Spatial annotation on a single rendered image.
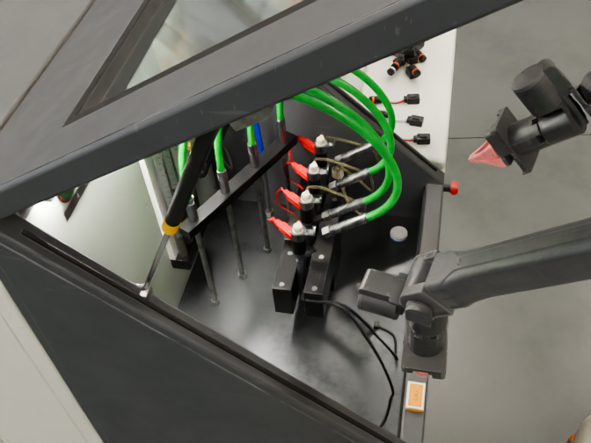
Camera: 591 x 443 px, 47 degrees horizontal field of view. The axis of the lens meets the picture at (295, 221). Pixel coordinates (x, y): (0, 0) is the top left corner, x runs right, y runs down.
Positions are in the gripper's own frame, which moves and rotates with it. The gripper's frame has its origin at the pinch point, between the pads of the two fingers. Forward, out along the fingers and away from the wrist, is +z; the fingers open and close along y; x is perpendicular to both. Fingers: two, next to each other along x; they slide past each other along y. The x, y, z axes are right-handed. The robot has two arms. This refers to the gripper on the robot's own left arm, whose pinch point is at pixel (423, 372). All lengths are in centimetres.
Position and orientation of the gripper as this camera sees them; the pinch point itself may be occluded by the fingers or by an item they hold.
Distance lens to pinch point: 115.0
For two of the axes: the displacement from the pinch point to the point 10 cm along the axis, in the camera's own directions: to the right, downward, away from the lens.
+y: -2.1, 7.3, -6.5
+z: 0.9, 6.8, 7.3
